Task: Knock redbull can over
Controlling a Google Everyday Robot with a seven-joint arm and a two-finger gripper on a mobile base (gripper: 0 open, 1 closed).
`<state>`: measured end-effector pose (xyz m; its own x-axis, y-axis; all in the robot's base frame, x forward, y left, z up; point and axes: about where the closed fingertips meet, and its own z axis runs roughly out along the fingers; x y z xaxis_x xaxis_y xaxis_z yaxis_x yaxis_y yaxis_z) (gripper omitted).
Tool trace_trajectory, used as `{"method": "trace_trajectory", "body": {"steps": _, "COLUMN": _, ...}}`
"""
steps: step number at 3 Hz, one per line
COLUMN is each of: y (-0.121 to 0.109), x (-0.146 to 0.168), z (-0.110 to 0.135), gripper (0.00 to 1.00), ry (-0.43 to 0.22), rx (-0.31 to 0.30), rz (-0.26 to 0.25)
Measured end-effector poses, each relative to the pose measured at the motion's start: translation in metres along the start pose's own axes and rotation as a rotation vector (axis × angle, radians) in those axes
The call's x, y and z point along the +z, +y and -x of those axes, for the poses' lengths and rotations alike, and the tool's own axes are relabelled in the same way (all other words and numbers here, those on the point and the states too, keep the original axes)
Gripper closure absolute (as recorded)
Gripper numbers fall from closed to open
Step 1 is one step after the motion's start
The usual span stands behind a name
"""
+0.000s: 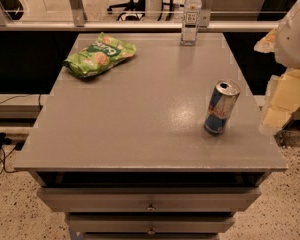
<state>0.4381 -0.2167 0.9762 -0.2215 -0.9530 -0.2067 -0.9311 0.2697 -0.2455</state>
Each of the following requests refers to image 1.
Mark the lower grey drawer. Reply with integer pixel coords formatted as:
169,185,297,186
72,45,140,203
66,213,235,235

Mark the grey drawer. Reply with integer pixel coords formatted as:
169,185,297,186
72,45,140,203
37,188,261,213
66,213,235,235

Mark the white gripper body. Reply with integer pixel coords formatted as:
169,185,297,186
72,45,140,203
275,0,300,69

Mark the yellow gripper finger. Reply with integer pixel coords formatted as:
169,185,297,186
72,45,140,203
259,68,300,135
254,28,277,53

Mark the clear plastic water bottle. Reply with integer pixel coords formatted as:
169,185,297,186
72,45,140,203
181,0,202,46

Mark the red bull can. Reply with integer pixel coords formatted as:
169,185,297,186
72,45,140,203
204,80,241,135

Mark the green snack bag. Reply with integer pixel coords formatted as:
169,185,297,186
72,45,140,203
63,33,137,79

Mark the upper grey drawer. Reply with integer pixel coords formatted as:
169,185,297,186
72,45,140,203
37,188,261,213

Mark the grey drawer cabinet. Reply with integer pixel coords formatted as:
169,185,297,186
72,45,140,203
15,33,286,240

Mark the metal railing frame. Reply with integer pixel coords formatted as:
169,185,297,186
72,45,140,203
0,0,292,32

